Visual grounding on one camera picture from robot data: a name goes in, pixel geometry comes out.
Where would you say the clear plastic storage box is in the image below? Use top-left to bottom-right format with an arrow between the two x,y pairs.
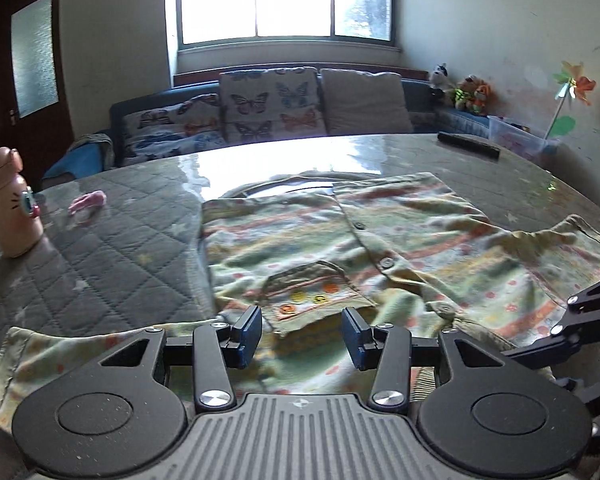
486,115 -> 564,164

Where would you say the pink cat-face bottle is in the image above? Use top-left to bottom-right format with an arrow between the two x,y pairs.
0,146 -> 45,259

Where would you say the black remote control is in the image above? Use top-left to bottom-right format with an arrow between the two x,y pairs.
437,131 -> 502,161

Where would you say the dark wooden glass-panel door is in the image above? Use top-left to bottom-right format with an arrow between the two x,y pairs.
0,0 -> 76,163

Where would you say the small pink hair clip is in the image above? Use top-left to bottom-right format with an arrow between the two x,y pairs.
68,190 -> 106,216

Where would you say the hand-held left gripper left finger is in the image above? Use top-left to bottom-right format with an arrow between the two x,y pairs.
99,306 -> 264,411

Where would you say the grey-green garment on sofa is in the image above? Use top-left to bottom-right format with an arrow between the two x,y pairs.
69,132 -> 114,171

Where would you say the black and white plush toy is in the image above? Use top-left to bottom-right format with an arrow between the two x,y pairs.
428,62 -> 451,99

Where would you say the colourful paper pinwheel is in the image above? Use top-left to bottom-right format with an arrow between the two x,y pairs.
545,60 -> 597,141

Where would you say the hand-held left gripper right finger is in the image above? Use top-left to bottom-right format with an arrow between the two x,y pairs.
341,306 -> 507,411

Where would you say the green patterned button shirt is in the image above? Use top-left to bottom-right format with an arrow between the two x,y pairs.
0,170 -> 600,427

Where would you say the beige cushion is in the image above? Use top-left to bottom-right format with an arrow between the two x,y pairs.
320,68 -> 414,136

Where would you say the blue sofa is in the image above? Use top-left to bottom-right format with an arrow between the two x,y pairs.
42,76 -> 531,182

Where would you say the orange plush toy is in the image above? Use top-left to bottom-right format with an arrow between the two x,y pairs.
453,74 -> 496,117

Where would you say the butterfly print cushion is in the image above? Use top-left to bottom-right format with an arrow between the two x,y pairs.
218,67 -> 326,144

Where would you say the butterfly print sofa blanket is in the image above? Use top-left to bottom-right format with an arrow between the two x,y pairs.
121,93 -> 231,166

